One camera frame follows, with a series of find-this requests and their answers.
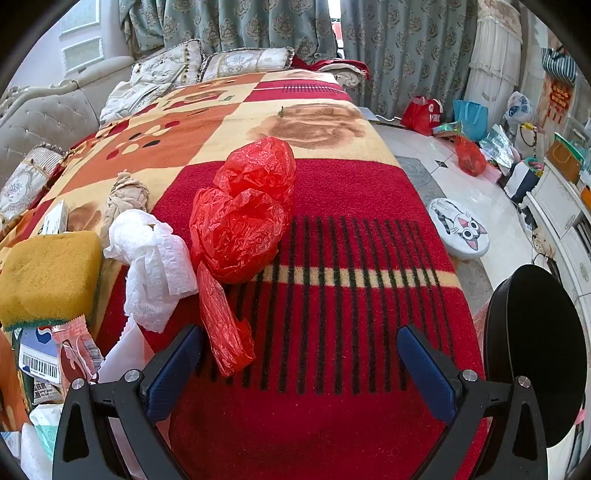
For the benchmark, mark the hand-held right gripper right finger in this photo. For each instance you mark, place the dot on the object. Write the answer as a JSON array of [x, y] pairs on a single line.
[[427, 374]]

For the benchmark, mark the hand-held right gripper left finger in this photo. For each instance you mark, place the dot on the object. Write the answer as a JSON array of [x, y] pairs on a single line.
[[173, 374]]

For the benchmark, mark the pale serrated wrapper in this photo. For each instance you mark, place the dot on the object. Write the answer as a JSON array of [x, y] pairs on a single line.
[[120, 353]]

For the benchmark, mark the pink wrapper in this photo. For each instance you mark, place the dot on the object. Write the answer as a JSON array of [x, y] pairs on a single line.
[[76, 341]]

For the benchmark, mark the black bin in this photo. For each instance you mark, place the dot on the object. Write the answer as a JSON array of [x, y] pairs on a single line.
[[531, 332]]

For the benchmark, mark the white tissue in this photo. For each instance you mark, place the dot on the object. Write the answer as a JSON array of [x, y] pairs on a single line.
[[152, 258]]

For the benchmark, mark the printed snack packet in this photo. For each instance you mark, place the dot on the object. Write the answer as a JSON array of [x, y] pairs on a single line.
[[46, 392]]

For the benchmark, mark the blue barcode packet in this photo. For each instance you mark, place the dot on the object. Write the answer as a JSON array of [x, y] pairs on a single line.
[[39, 353]]

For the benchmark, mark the white green tissue pack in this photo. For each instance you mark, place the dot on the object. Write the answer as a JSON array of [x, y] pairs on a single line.
[[46, 427]]

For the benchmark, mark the yellow sponge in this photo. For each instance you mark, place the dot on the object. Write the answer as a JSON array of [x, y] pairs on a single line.
[[46, 277]]

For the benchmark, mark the beige cloth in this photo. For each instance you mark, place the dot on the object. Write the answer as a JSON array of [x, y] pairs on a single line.
[[124, 198]]

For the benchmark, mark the small white carton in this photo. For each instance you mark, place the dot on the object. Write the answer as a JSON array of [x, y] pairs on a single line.
[[55, 219]]

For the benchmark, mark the cat print stool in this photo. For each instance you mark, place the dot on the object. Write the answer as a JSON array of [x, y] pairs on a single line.
[[457, 226]]

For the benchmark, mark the printed blanket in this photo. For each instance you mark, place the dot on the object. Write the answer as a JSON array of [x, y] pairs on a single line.
[[346, 207]]

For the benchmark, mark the white cabinet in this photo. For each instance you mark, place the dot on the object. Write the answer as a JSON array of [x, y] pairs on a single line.
[[563, 217]]

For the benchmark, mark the white and dark bag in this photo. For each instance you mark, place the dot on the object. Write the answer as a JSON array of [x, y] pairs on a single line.
[[521, 180]]

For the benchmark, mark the small red plastic bag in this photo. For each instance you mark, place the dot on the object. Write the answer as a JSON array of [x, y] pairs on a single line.
[[471, 157]]

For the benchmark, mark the orange box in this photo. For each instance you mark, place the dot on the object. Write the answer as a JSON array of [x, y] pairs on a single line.
[[586, 196]]

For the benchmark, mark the silver foil bag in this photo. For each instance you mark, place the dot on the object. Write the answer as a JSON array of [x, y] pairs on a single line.
[[498, 145]]

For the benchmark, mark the grey embroidered cushion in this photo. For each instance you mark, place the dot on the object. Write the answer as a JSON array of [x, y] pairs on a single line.
[[27, 180]]

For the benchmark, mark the colourful flat box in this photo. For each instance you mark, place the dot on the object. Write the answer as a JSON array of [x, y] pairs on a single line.
[[447, 130]]

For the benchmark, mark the brown paper bag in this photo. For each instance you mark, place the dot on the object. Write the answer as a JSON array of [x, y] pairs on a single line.
[[565, 159]]

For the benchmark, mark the white bag yellow trim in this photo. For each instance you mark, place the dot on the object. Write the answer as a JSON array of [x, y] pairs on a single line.
[[528, 138]]

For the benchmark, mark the red shopping bag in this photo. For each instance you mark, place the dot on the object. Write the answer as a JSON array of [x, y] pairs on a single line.
[[422, 115]]

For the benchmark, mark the blue shopping bag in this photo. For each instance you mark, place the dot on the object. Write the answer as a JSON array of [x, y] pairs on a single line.
[[471, 117]]

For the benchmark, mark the flat cardboard box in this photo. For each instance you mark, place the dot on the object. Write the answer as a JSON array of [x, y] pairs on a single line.
[[381, 117]]

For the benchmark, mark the folded white quilt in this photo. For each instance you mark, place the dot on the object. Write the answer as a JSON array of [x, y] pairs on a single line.
[[134, 99]]

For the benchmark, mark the white blue plastic bag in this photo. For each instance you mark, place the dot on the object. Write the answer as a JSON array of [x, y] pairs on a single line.
[[518, 108]]

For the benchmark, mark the cream fringed pillow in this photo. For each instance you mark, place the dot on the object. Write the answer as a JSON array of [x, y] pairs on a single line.
[[168, 62]]

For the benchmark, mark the folded red blanket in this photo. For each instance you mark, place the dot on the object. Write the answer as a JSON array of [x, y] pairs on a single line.
[[337, 69]]

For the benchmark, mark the striped embroidered pillow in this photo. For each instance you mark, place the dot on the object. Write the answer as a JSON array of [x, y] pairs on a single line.
[[244, 62]]

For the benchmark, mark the patterned green curtain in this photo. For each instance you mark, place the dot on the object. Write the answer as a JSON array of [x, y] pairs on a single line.
[[406, 50], [240, 23]]

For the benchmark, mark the lace covered standing unit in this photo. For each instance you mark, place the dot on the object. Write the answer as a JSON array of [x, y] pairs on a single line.
[[494, 50]]

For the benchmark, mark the striped tote bag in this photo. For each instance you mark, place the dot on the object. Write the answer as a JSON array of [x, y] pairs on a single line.
[[558, 64]]

